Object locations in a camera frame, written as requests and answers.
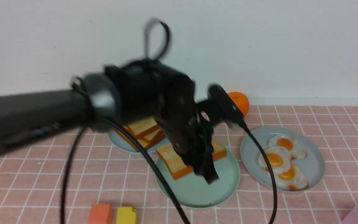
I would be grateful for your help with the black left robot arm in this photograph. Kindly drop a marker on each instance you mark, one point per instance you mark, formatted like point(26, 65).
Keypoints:
point(32, 117)

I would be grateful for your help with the fried egg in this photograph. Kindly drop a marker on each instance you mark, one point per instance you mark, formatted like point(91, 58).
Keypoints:
point(290, 143)
point(279, 158)
point(292, 180)

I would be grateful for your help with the orange fruit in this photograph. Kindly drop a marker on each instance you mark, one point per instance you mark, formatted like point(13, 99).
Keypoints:
point(241, 101)

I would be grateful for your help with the pink checkered tablecloth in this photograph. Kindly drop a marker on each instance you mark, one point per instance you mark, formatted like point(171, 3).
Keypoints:
point(30, 179)

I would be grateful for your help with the grey egg plate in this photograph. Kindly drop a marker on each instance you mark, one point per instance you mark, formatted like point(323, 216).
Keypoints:
point(313, 166)

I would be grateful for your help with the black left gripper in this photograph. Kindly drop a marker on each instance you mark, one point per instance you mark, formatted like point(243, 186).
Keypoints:
point(144, 89)

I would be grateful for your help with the orange block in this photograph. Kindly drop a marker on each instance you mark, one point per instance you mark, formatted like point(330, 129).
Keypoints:
point(100, 214)

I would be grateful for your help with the yellow block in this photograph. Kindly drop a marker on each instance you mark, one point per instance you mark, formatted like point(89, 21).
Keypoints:
point(126, 215)

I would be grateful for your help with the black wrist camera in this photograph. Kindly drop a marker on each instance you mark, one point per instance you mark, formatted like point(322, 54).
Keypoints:
point(219, 107)

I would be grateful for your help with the green center plate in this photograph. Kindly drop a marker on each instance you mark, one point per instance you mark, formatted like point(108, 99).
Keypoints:
point(193, 192)

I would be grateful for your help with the light blue bread plate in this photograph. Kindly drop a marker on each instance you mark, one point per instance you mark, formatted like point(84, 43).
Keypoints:
point(121, 144)

